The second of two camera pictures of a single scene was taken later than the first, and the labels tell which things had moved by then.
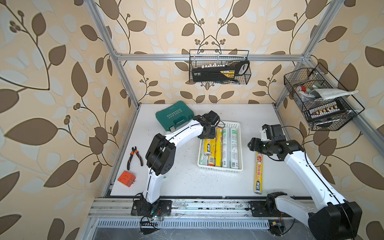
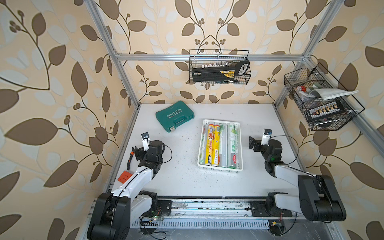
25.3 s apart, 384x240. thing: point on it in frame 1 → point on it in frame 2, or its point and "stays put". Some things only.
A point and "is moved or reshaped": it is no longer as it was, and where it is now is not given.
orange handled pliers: [134, 150] stays put
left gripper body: [213, 136] → [141, 153]
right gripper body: [260, 146] → [259, 147]
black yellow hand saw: [227, 72] stays put
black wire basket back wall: [214, 58] stays put
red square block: [127, 178] stays put
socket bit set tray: [332, 108] stays put
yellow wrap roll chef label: [218, 162] is moved or reshaped
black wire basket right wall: [327, 105] stays put
